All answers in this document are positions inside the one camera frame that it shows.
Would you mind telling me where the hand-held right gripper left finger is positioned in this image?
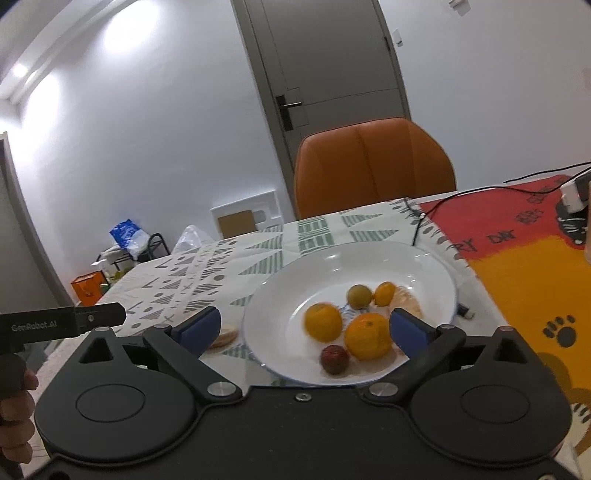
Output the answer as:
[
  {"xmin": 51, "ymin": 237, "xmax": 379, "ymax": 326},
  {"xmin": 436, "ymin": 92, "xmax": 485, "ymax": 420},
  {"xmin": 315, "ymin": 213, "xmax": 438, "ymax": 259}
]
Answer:
[{"xmin": 75, "ymin": 305, "xmax": 245, "ymax": 408}]

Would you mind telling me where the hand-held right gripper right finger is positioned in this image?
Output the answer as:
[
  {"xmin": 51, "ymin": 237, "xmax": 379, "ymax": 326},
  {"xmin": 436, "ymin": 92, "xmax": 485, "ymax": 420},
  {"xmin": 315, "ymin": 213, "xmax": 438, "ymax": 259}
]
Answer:
[{"xmin": 364, "ymin": 307, "xmax": 540, "ymax": 408}]

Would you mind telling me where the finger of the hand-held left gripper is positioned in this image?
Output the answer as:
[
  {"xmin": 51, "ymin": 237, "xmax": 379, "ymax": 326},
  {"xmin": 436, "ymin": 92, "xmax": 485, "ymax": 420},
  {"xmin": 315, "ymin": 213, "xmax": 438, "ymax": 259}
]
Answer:
[{"xmin": 75, "ymin": 302, "xmax": 127, "ymax": 329}]

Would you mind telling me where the large orange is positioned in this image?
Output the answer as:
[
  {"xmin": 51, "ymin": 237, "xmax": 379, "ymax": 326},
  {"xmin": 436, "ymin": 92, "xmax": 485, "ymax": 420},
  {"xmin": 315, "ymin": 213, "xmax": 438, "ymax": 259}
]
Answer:
[{"xmin": 344, "ymin": 313, "xmax": 393, "ymax": 362}]

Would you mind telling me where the small orange kumquat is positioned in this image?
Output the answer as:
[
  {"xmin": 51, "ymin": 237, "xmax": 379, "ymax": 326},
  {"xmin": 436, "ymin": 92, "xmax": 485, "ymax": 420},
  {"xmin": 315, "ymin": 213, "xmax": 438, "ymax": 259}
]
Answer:
[{"xmin": 373, "ymin": 282, "xmax": 397, "ymax": 307}]

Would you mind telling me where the green round fruit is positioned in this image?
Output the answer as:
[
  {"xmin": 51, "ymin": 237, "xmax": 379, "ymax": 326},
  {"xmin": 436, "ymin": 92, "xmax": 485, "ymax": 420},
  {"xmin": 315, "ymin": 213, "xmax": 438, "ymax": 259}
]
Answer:
[{"xmin": 346, "ymin": 284, "xmax": 372, "ymax": 309}]

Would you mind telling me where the red plum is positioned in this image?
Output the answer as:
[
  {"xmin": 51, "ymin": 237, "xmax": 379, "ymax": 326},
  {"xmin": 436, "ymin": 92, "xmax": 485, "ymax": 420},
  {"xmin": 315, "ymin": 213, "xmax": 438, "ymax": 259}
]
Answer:
[{"xmin": 320, "ymin": 345, "xmax": 349, "ymax": 376}]

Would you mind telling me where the medium orange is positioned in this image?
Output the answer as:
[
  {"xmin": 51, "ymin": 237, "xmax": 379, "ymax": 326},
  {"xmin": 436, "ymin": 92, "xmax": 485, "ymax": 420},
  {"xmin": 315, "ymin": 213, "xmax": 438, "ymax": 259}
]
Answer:
[{"xmin": 303, "ymin": 302, "xmax": 344, "ymax": 343}]

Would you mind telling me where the white enamel plate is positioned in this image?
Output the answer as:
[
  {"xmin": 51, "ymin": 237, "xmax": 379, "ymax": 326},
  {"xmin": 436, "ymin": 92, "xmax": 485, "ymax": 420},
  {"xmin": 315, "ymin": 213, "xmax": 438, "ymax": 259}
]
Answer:
[{"xmin": 243, "ymin": 243, "xmax": 459, "ymax": 387}]

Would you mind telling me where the person's left hand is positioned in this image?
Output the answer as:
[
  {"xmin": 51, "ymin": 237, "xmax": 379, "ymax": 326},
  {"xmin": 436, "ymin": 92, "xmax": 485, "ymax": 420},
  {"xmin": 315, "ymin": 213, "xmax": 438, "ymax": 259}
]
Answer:
[{"xmin": 0, "ymin": 368, "xmax": 40, "ymax": 463}]

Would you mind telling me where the orange paper bag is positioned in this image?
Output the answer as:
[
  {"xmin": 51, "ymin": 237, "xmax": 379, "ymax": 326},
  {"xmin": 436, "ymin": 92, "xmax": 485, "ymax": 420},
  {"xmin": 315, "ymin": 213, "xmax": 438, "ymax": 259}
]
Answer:
[{"xmin": 71, "ymin": 272, "xmax": 108, "ymax": 306}]

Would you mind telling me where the patterned white tablecloth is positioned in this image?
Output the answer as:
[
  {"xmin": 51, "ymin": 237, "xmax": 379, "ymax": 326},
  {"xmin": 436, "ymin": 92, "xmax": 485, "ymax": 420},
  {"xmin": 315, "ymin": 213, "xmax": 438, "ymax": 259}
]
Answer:
[{"xmin": 34, "ymin": 196, "xmax": 477, "ymax": 398}]

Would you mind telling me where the black metal rack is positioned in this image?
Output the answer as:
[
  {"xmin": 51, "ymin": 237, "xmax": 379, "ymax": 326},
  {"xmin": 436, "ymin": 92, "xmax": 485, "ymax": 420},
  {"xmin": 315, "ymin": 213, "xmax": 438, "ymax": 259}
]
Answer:
[{"xmin": 96, "ymin": 233, "xmax": 168, "ymax": 277}]

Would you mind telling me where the blue plastic bag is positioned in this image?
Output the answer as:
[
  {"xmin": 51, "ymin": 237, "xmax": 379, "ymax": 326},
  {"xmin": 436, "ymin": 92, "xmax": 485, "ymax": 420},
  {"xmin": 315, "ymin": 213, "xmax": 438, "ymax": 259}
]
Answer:
[{"xmin": 109, "ymin": 219, "xmax": 149, "ymax": 254}]

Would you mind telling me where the white plastic bag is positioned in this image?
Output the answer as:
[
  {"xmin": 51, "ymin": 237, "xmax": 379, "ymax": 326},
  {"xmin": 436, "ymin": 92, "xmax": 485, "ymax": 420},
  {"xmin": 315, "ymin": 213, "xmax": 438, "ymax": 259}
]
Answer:
[{"xmin": 171, "ymin": 224, "xmax": 216, "ymax": 256}]

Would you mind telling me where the grey plain door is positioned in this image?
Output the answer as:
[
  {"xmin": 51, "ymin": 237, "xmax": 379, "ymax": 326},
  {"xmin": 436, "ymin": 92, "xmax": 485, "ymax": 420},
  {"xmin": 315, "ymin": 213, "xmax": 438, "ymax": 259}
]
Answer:
[{"xmin": 0, "ymin": 131, "xmax": 75, "ymax": 309}]

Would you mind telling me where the red orange cartoon mat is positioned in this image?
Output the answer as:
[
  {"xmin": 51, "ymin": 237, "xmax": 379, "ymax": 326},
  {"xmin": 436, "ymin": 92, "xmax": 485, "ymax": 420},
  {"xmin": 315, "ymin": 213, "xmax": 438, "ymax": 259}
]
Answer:
[{"xmin": 417, "ymin": 172, "xmax": 591, "ymax": 467}]

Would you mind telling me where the orange leather chair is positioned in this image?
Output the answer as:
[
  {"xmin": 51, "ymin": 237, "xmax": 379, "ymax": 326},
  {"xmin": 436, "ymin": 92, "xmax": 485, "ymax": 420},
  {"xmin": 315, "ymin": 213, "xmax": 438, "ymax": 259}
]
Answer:
[{"xmin": 293, "ymin": 117, "xmax": 458, "ymax": 220}]

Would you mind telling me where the white power adapter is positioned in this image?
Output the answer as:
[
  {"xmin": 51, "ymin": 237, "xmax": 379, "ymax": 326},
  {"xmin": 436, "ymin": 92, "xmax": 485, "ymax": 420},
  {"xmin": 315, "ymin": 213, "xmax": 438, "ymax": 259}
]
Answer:
[{"xmin": 559, "ymin": 171, "xmax": 591, "ymax": 214}]

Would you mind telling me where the grey panelled door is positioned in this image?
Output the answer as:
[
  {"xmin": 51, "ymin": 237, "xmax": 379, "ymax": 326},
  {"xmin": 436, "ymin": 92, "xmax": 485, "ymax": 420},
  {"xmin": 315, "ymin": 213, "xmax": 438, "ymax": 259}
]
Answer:
[{"xmin": 231, "ymin": 0, "xmax": 413, "ymax": 222}]

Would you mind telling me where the black cable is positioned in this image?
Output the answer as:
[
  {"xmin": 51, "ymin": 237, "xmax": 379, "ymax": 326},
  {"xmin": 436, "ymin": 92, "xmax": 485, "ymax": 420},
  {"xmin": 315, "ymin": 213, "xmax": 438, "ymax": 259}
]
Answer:
[{"xmin": 403, "ymin": 161, "xmax": 591, "ymax": 247}]

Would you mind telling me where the white frame with cardboard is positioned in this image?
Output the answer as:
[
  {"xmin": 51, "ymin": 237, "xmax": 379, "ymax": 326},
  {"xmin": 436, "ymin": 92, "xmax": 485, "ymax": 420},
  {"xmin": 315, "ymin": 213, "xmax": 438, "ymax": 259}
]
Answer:
[{"xmin": 209, "ymin": 189, "xmax": 282, "ymax": 240}]

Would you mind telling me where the black door handle lock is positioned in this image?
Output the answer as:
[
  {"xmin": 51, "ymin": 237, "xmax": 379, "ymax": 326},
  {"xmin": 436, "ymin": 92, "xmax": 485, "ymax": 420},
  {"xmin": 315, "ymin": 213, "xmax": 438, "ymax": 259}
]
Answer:
[{"xmin": 276, "ymin": 94, "xmax": 302, "ymax": 130}]

